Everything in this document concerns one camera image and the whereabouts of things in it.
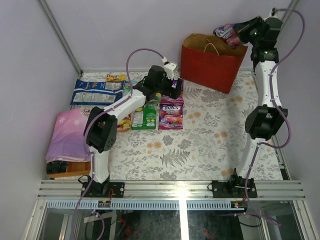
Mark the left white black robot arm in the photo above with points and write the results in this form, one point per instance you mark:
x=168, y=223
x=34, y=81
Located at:
x=101, y=129

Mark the yellow M&M's candy pack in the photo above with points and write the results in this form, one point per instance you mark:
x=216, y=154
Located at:
x=115, y=77

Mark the small purple candy pack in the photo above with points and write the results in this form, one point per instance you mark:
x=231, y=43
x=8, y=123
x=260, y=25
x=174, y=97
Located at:
x=179, y=101

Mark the orange candy bag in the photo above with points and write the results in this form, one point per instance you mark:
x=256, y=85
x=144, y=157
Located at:
x=125, y=124

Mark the green Fox's candy bag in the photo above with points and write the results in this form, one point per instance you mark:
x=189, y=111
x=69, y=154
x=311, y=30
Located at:
x=127, y=87

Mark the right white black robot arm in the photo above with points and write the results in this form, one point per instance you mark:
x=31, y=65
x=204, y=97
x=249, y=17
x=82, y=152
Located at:
x=267, y=118

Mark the white slotted cable duct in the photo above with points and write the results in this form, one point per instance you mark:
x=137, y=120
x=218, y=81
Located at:
x=118, y=204

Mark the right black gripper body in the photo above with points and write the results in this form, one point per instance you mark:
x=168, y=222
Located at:
x=253, y=37

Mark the blue chips bag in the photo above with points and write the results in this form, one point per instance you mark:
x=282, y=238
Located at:
x=97, y=93

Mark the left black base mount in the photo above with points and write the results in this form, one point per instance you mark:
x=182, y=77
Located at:
x=106, y=190

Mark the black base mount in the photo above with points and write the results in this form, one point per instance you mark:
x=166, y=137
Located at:
x=227, y=190
x=106, y=190

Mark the red paper bag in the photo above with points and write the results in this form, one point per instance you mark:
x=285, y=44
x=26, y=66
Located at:
x=208, y=61

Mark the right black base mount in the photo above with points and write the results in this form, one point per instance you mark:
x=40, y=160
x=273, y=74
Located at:
x=227, y=190

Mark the aluminium front rail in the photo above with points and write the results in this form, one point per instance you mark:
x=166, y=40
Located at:
x=267, y=190

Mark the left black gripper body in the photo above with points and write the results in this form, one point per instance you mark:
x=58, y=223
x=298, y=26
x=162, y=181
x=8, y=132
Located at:
x=175, y=88

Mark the floral table mat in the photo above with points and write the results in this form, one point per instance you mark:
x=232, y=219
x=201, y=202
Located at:
x=208, y=147

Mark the pink folded cloth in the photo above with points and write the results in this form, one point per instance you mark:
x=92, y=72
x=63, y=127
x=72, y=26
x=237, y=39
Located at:
x=67, y=142

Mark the wooden organizer tray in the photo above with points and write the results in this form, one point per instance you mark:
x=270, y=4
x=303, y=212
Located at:
x=63, y=169

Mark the green snack bag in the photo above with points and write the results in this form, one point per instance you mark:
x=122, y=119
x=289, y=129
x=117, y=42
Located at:
x=145, y=118
x=157, y=98

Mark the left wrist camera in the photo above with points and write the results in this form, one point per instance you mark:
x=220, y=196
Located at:
x=169, y=67

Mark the purple Fox's berries bag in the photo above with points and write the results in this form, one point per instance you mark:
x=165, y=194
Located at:
x=170, y=117

